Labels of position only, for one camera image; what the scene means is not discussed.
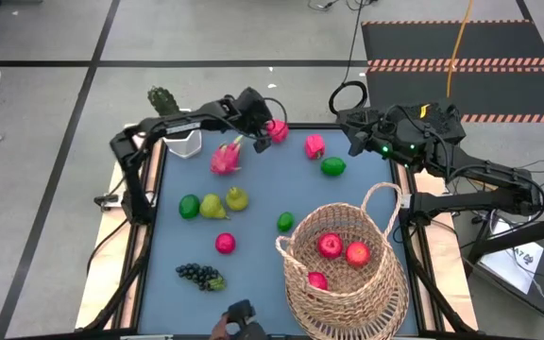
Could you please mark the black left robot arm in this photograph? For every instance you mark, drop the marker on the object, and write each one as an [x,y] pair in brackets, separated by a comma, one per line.
[182,124]

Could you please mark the small green lime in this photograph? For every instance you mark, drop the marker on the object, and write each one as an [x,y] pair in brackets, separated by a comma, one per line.
[285,222]

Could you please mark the glossy red apple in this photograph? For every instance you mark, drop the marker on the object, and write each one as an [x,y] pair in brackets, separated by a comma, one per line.
[318,280]

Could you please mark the yellow tag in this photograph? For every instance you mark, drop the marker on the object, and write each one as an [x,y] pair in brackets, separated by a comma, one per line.
[424,111]

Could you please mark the person's hand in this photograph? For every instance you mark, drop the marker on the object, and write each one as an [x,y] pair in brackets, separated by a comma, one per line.
[219,330]

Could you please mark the black handheld device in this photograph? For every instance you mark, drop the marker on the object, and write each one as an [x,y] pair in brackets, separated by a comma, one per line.
[243,314]

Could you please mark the wooden side board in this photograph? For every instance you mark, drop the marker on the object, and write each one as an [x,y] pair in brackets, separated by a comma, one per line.
[107,264]
[447,264]

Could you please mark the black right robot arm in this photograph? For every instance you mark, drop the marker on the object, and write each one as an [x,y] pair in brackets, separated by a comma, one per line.
[489,172]

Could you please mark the pink dragon fruit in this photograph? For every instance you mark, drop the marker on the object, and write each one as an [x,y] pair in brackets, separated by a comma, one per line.
[225,160]

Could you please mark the dark grape bunch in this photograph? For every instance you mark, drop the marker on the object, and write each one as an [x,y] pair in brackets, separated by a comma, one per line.
[196,274]

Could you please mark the black stand beam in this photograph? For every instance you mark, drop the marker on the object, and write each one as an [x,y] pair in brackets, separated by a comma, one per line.
[522,236]

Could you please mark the red bell pepper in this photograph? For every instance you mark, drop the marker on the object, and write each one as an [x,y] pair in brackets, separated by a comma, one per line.
[315,147]

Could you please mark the red round fruit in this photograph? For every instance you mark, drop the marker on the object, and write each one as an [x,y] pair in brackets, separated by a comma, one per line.
[279,132]

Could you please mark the white paper sheet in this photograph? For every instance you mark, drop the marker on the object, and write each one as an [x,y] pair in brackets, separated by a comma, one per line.
[517,269]

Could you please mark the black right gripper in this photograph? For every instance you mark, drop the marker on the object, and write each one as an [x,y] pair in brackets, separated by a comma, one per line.
[395,137]

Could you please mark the white hexagonal plant pot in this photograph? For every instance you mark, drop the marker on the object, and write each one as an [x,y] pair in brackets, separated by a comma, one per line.
[184,146]

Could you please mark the yellow-green pear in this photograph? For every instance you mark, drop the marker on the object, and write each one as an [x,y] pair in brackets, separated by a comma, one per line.
[210,207]
[237,199]

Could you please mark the black hazard-striped floor mat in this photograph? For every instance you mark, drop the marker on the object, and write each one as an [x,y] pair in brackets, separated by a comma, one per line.
[489,42]

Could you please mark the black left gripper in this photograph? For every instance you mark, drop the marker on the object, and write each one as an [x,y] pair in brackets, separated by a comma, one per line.
[253,111]

